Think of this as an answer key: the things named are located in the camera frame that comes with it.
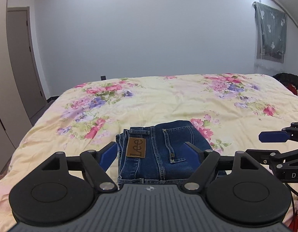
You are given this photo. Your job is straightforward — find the blue denim jeans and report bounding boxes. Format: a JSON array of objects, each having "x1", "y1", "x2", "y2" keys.
[{"x1": 116, "y1": 120, "x2": 211, "y2": 186}]

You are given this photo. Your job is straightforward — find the pile of clothes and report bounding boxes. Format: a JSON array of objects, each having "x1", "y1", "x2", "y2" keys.
[{"x1": 273, "y1": 73, "x2": 298, "y2": 96}]

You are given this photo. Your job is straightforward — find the floral yellow bed quilt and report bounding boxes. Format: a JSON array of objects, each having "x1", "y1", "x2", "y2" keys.
[{"x1": 0, "y1": 74, "x2": 298, "y2": 231}]

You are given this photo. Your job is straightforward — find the beige wardrobe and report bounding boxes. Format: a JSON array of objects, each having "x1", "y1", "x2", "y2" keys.
[{"x1": 0, "y1": 0, "x2": 32, "y2": 173}]

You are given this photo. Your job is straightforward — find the green patterned window curtain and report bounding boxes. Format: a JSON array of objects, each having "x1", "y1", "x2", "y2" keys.
[{"x1": 253, "y1": 2, "x2": 287, "y2": 63}]

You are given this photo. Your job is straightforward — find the brown room door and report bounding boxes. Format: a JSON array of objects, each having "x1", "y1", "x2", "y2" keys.
[{"x1": 6, "y1": 7, "x2": 47, "y2": 124}]

